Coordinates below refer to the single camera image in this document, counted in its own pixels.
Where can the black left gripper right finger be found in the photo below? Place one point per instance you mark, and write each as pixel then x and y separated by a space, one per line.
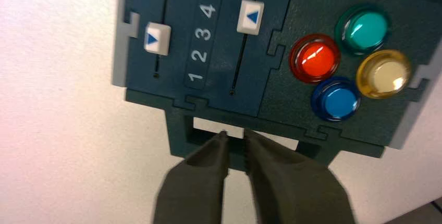
pixel 293 191

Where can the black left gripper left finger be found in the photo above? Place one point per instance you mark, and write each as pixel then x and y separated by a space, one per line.
pixel 197 188

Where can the dark teal grey task box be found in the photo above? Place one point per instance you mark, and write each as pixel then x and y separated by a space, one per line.
pixel 310 1

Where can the blue round push button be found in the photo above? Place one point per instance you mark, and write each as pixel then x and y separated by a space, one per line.
pixel 335 99

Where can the red round push button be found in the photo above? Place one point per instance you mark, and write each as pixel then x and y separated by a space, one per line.
pixel 315 59

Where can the yellow round push button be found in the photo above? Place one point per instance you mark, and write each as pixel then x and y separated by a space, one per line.
pixel 384 74

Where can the white slider knob blue arrow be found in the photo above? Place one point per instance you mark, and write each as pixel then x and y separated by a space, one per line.
pixel 250 17
pixel 157 38

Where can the teal round push button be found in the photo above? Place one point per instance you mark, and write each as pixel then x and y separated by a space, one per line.
pixel 363 29

